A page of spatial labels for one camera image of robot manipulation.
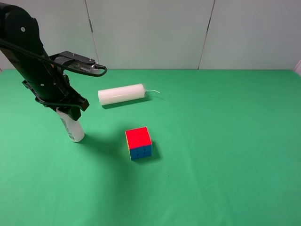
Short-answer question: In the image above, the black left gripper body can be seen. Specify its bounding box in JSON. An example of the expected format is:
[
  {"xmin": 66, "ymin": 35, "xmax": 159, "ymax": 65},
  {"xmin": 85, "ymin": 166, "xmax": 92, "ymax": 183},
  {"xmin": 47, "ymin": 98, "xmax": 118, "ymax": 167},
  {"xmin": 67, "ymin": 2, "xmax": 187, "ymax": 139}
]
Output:
[{"xmin": 22, "ymin": 68, "xmax": 75, "ymax": 107}]

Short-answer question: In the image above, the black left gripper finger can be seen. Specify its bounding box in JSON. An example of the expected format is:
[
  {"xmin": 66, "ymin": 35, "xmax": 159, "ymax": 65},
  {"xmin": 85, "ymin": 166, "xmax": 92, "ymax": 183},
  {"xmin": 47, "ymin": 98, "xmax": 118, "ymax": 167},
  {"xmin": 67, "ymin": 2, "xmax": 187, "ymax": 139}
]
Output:
[
  {"xmin": 62, "ymin": 90, "xmax": 89, "ymax": 111},
  {"xmin": 56, "ymin": 106, "xmax": 81, "ymax": 121}
]

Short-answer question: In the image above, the white bottle with black brush cap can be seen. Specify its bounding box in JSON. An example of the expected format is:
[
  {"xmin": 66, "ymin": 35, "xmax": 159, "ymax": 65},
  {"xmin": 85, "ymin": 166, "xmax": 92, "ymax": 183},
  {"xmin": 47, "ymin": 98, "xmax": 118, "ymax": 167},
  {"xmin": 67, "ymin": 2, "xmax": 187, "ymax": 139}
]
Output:
[{"xmin": 56, "ymin": 107, "xmax": 85, "ymax": 143}]

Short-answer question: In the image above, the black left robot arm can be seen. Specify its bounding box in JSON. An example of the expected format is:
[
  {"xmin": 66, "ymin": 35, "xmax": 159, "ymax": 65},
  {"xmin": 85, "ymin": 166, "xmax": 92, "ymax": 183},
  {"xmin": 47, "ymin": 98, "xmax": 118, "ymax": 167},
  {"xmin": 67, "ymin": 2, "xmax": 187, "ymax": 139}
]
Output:
[{"xmin": 0, "ymin": 3, "xmax": 89, "ymax": 121}]

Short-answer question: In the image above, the white pillar candle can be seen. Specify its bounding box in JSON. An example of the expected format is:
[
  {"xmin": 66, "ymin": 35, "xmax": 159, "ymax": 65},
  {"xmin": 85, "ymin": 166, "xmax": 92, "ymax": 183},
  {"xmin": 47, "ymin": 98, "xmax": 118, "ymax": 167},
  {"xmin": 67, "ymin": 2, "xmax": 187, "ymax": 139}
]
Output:
[{"xmin": 97, "ymin": 83, "xmax": 159, "ymax": 106}]

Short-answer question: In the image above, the colourful puzzle cube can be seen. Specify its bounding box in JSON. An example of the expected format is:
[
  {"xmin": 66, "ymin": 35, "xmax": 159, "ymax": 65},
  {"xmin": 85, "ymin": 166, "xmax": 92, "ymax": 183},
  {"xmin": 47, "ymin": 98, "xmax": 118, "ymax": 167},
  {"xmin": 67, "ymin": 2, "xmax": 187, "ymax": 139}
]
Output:
[{"xmin": 125, "ymin": 127, "xmax": 152, "ymax": 161}]

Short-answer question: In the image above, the green table cloth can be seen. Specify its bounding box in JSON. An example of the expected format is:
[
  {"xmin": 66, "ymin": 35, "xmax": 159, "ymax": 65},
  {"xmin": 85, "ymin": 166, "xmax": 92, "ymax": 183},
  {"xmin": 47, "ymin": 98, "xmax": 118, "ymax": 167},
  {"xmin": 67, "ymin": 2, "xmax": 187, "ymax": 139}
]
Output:
[{"xmin": 0, "ymin": 70, "xmax": 301, "ymax": 226}]

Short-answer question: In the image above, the pink object at right edge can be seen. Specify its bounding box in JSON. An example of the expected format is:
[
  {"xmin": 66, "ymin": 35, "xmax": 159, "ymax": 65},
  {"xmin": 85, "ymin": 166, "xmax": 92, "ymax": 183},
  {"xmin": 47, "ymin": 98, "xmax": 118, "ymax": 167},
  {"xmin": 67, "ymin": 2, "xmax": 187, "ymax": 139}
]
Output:
[{"xmin": 293, "ymin": 60, "xmax": 301, "ymax": 76}]

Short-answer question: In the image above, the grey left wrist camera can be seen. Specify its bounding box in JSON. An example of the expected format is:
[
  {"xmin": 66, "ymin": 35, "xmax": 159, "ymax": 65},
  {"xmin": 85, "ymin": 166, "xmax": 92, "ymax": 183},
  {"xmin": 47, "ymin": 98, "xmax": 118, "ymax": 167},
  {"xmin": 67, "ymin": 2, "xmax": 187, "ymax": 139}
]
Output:
[{"xmin": 50, "ymin": 51, "xmax": 103, "ymax": 75}]

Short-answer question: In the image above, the black camera cable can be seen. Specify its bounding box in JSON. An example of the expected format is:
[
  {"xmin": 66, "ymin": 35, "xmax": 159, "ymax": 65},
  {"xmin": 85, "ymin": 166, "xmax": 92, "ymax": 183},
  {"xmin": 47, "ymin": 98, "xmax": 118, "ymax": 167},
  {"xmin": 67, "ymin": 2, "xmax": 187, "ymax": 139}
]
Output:
[{"xmin": 0, "ymin": 39, "xmax": 108, "ymax": 77}]

